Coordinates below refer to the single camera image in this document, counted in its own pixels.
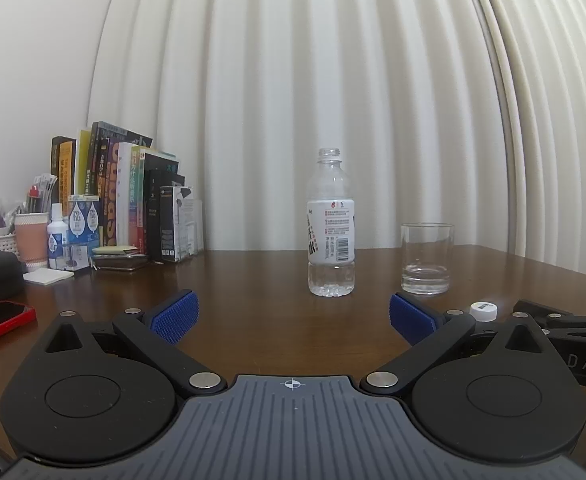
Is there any flat metal tin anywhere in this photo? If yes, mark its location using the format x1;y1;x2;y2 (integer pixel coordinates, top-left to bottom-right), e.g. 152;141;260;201
92;253;150;273

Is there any black cardboard box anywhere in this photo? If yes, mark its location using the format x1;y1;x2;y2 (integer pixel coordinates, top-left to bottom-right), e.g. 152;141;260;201
159;185;194;264

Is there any white notepad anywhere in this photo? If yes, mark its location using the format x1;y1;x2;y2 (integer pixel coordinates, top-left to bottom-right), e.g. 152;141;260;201
22;267;75;286

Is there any white bottle cap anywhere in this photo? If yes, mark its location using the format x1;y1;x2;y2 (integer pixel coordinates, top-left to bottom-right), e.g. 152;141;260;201
469;301;499;322

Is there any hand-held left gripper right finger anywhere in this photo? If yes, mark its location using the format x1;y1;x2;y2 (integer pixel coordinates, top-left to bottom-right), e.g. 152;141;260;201
360;291;548;396

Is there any bundle of pens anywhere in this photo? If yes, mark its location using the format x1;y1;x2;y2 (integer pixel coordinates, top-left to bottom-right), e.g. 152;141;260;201
24;172;60;216

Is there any row of upright books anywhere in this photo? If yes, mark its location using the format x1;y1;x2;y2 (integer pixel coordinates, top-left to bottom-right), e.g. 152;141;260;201
50;120;187;262

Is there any pink paper cup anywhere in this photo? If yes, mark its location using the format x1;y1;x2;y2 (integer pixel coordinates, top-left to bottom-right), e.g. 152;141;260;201
14;212;50;274

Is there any blue and white box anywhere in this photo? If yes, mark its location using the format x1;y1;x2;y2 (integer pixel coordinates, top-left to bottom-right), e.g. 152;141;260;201
68;194;102;267

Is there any small white plastic bottle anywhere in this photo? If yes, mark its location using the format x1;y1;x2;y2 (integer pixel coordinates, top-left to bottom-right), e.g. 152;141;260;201
46;203;70;270

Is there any clear plastic water bottle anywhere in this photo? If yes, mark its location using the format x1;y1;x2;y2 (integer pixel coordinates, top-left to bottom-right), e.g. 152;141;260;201
306;148;357;298

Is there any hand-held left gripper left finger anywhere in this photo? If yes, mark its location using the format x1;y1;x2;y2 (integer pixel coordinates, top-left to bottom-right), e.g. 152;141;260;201
42;288;226;396

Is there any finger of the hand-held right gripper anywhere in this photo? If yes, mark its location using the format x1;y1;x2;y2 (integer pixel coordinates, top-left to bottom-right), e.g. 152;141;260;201
513;299;586;336

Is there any clear drinking glass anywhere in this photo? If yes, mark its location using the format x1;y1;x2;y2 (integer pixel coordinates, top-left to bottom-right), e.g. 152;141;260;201
400;222;455;296

